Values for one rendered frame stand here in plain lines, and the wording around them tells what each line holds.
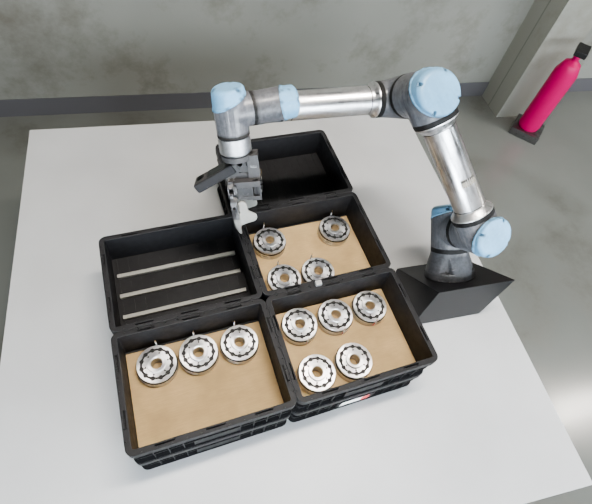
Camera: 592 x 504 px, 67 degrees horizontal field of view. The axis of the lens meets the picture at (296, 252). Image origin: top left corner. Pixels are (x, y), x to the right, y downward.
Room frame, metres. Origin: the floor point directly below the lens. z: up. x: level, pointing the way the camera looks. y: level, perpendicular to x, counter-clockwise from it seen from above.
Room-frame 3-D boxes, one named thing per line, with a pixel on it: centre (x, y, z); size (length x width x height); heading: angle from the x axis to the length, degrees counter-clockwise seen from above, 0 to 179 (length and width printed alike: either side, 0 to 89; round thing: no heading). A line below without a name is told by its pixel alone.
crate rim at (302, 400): (0.53, -0.19, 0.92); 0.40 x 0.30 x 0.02; 119
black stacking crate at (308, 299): (0.53, -0.19, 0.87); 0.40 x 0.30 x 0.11; 119
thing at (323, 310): (0.60, -0.15, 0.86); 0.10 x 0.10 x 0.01
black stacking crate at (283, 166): (1.06, 0.10, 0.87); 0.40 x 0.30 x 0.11; 119
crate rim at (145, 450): (0.34, 0.16, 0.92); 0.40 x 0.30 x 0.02; 119
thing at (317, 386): (0.42, -0.13, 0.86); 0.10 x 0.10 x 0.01
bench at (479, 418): (0.75, 0.07, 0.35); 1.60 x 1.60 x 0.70; 23
